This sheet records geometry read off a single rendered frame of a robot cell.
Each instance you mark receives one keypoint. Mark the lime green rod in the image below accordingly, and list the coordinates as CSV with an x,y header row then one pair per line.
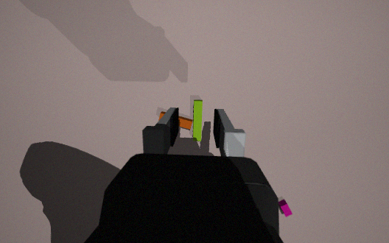
x,y
198,105

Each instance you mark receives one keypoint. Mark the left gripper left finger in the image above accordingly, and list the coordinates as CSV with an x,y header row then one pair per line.
x,y
158,139

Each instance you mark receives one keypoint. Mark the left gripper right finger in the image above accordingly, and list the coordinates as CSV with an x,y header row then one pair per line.
x,y
231,141

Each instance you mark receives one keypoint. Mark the orange rod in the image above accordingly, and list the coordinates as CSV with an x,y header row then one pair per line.
x,y
183,122

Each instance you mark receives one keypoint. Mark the magenta rectangular block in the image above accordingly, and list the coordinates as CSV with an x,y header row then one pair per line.
x,y
285,208

